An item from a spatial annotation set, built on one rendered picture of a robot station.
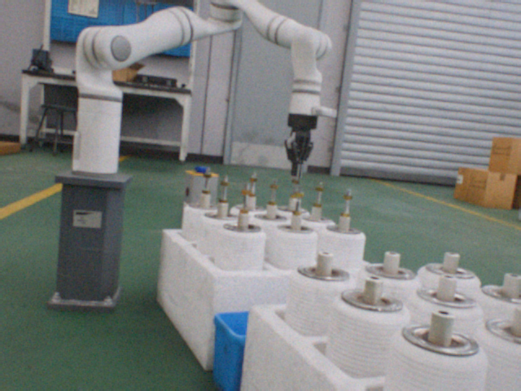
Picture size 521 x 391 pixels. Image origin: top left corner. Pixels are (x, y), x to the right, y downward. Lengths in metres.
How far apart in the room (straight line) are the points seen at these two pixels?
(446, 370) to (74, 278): 0.91
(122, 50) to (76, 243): 0.44
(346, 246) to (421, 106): 5.59
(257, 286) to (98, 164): 0.47
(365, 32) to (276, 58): 1.07
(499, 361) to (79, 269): 0.90
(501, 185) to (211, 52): 3.38
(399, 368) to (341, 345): 0.11
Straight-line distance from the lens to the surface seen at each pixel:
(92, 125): 1.23
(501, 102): 7.09
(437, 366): 0.55
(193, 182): 1.38
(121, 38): 1.23
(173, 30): 1.34
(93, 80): 1.26
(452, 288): 0.74
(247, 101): 6.19
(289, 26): 1.37
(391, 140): 6.51
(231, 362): 0.89
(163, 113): 6.19
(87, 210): 1.23
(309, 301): 0.74
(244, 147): 6.19
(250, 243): 0.99
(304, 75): 1.30
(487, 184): 4.78
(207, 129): 6.18
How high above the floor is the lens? 0.45
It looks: 7 degrees down
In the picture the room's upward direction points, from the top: 6 degrees clockwise
